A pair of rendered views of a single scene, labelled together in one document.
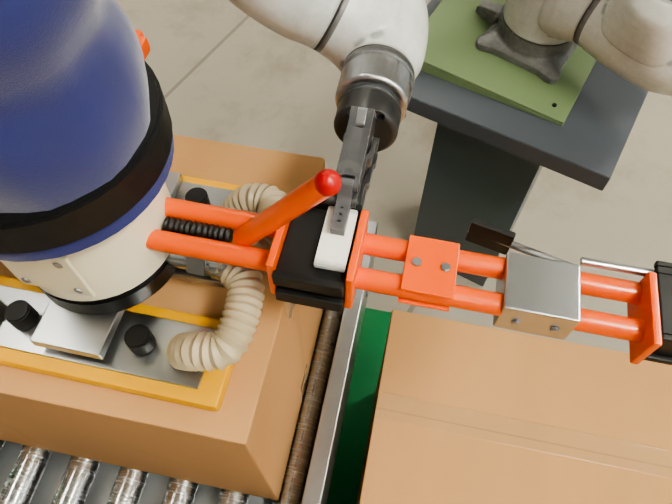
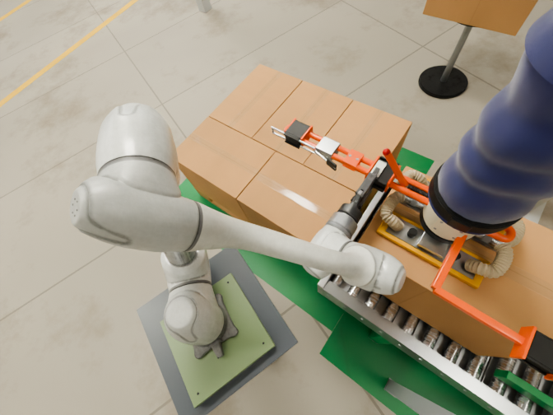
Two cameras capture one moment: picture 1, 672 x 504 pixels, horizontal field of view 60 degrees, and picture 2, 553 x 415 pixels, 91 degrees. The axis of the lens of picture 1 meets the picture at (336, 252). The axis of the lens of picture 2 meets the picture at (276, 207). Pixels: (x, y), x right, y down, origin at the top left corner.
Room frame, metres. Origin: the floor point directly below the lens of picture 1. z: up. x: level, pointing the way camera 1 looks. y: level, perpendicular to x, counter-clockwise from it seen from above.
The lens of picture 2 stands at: (0.87, 0.01, 1.91)
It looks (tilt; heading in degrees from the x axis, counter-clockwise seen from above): 63 degrees down; 221
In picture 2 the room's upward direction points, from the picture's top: 18 degrees counter-clockwise
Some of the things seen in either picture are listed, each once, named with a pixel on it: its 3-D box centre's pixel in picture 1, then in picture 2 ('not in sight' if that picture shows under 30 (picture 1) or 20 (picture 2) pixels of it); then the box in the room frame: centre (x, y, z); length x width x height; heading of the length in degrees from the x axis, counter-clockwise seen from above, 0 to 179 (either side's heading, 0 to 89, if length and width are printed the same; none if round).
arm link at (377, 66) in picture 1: (374, 92); (341, 225); (0.52, -0.05, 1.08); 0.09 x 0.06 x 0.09; 78
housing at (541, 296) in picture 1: (536, 295); (327, 148); (0.25, -0.19, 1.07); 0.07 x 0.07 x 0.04; 78
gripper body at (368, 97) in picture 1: (363, 136); (353, 207); (0.45, -0.03, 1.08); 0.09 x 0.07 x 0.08; 168
